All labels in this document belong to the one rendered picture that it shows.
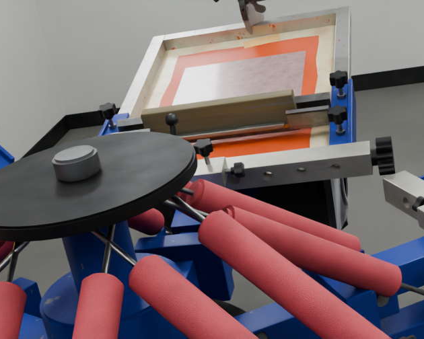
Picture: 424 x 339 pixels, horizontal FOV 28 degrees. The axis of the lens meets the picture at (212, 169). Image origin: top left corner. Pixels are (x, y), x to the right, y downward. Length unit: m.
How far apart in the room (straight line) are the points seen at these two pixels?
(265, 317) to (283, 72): 1.06
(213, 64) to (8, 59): 3.28
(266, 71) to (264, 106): 0.36
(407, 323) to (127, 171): 0.55
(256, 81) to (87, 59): 3.88
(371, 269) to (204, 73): 1.20
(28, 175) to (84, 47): 4.85
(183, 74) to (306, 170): 0.76
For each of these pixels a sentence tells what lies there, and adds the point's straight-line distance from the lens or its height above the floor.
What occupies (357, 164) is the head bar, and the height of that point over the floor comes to 1.06.
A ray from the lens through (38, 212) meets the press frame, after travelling 1.03.
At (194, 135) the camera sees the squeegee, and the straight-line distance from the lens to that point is 1.95.
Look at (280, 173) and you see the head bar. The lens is 1.69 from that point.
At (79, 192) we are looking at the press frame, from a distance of 1.06.
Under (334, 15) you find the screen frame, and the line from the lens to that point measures 2.42.
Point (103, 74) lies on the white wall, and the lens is 6.01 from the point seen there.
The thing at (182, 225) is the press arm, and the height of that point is 1.05.
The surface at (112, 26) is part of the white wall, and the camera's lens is 5.90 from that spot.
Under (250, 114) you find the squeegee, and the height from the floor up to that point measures 1.11.
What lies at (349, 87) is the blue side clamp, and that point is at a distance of 1.97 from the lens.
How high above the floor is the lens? 1.68
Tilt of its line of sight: 20 degrees down
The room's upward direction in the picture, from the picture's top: 12 degrees counter-clockwise
